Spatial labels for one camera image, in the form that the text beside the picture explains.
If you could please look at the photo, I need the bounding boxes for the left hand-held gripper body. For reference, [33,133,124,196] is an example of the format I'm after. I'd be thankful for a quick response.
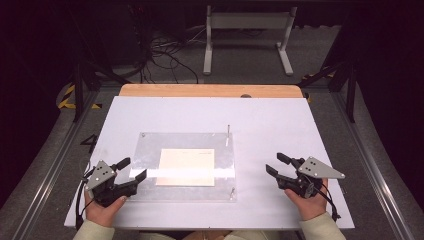
[84,160,139,208]

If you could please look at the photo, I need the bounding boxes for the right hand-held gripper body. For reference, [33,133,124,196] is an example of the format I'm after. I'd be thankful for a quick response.
[276,156,346,200]

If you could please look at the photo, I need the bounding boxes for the clear acrylic frame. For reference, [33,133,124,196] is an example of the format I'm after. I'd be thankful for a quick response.
[127,131,238,204]

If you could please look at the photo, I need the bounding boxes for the person's right hand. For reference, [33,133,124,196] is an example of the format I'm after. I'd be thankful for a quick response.
[283,178,330,222]

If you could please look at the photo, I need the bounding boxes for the person's left hand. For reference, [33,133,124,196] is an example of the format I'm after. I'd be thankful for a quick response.
[84,190,129,228]

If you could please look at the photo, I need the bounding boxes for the white board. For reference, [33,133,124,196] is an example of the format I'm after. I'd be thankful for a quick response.
[63,96,356,231]

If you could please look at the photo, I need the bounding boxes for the cream paper card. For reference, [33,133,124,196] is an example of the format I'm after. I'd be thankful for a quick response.
[155,148,216,187]

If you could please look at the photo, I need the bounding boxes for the black tripod stand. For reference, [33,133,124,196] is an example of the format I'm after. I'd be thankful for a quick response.
[65,9,132,123]
[297,58,358,123]

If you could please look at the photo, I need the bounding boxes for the yellow black floor tape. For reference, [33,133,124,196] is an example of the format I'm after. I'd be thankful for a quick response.
[300,65,336,81]
[57,83,103,111]

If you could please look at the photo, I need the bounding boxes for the person's lap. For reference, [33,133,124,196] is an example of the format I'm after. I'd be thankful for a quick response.
[138,229,303,240]

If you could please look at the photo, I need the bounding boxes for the wooden table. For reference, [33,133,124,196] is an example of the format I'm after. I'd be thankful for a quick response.
[118,83,305,99]

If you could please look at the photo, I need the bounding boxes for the grey metal stand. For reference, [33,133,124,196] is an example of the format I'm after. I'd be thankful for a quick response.
[202,4,299,77]

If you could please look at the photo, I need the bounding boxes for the left hand-held gripper cable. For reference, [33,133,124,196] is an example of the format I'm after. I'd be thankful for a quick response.
[75,165,97,232]

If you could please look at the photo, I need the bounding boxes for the hand-held gripper cable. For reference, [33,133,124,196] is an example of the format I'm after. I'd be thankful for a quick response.
[312,181,342,222]
[75,165,97,232]

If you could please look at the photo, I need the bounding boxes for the right hand-held gripper cable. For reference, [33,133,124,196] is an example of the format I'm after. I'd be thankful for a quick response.
[312,181,342,222]

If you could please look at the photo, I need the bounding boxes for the metal floor rail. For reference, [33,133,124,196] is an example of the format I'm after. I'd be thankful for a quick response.
[11,89,99,240]
[331,90,416,240]

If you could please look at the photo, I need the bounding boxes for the black floor cables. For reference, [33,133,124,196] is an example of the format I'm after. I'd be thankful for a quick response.
[132,24,208,85]

